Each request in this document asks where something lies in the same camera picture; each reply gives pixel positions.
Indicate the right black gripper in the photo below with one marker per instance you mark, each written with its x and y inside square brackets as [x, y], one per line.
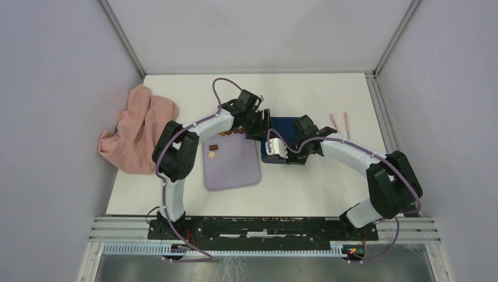
[291, 160]

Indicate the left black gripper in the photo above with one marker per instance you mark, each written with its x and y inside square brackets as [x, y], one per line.
[262, 127]

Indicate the dark blue box lid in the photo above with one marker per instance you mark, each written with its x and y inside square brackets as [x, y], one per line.
[283, 125]

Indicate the lilac tray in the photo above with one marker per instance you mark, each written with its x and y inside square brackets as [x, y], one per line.
[235, 166]

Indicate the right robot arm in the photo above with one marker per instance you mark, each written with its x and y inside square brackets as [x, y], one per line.
[393, 187]

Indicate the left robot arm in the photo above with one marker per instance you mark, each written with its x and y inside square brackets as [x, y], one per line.
[174, 155]

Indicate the pink cloth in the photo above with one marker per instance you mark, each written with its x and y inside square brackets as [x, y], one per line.
[138, 130]

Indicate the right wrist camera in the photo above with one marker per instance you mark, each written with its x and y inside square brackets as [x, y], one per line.
[276, 147]

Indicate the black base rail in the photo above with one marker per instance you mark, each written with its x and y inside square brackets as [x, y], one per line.
[260, 233]

